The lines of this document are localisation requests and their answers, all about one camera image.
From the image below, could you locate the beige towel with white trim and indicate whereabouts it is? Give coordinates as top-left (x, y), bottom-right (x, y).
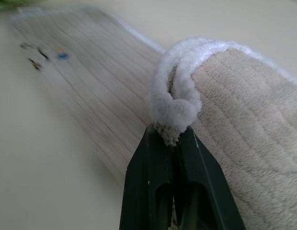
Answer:
top-left (11, 6), bottom-right (297, 230)

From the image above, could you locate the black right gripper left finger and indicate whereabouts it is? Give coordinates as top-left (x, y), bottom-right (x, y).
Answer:
top-left (119, 126), bottom-right (178, 230)

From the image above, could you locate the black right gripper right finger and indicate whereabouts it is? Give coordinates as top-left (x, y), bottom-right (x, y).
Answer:
top-left (171, 126), bottom-right (247, 230)

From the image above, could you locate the green object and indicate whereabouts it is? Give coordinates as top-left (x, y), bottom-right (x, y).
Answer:
top-left (0, 0), bottom-right (20, 12)

